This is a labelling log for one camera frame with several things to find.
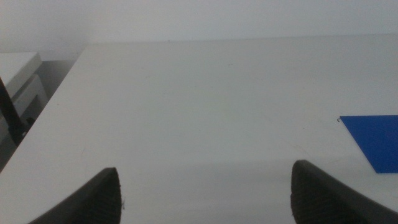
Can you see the blue rectangular mat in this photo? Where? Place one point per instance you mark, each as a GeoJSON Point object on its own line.
{"type": "Point", "coordinates": [376, 143]}

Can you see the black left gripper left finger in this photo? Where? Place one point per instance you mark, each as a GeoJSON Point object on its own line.
{"type": "Point", "coordinates": [96, 202]}

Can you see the white side cabinet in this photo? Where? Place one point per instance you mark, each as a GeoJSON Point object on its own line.
{"type": "Point", "coordinates": [18, 71]}

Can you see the black metal stand pole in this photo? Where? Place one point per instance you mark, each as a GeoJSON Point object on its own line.
{"type": "Point", "coordinates": [11, 118]}

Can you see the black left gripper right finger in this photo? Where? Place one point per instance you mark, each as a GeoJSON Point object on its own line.
{"type": "Point", "coordinates": [317, 199]}

